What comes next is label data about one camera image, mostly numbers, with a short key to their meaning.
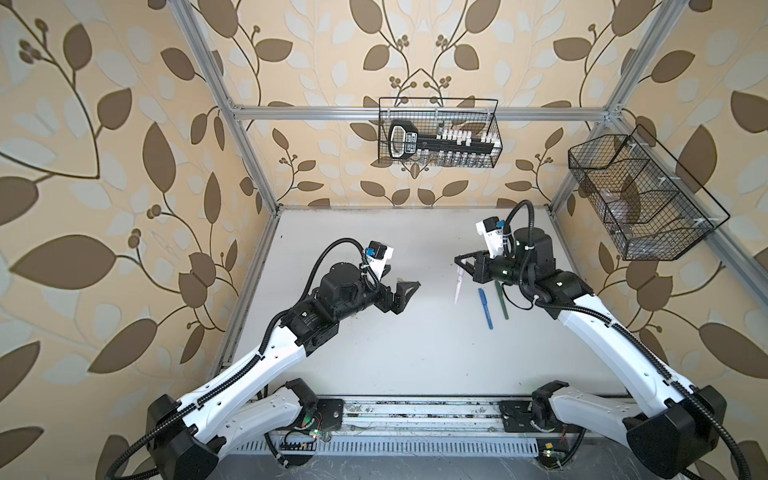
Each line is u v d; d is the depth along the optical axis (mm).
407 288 630
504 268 629
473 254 680
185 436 382
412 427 737
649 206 737
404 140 828
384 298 607
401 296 612
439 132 806
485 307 937
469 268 698
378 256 590
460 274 723
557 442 717
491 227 652
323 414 738
